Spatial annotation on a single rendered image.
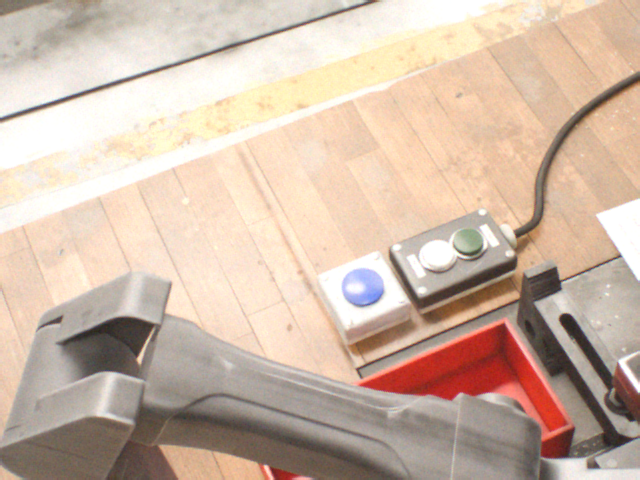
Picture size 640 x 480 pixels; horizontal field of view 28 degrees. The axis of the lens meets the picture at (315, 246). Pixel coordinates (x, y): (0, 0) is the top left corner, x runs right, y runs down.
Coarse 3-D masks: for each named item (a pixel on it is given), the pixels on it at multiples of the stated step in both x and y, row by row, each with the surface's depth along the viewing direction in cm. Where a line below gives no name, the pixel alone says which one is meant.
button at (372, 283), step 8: (352, 272) 121; (360, 272) 121; (368, 272) 121; (376, 272) 121; (344, 280) 121; (352, 280) 121; (360, 280) 121; (368, 280) 121; (376, 280) 121; (344, 288) 120; (352, 288) 120; (360, 288) 120; (368, 288) 120; (376, 288) 120; (344, 296) 120; (352, 296) 120; (360, 296) 120; (368, 296) 120; (376, 296) 120; (360, 304) 120; (368, 304) 120
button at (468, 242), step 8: (464, 232) 123; (472, 232) 123; (456, 240) 122; (464, 240) 122; (472, 240) 122; (480, 240) 122; (456, 248) 122; (464, 248) 122; (472, 248) 122; (480, 248) 122
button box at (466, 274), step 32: (608, 96) 135; (544, 160) 131; (448, 224) 125; (480, 224) 124; (416, 256) 123; (480, 256) 122; (512, 256) 122; (416, 288) 121; (448, 288) 121; (480, 288) 124
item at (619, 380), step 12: (624, 360) 92; (636, 360) 92; (624, 372) 91; (636, 372) 91; (612, 384) 94; (624, 384) 92; (636, 384) 91; (624, 396) 93; (636, 396) 91; (636, 408) 92; (636, 420) 93
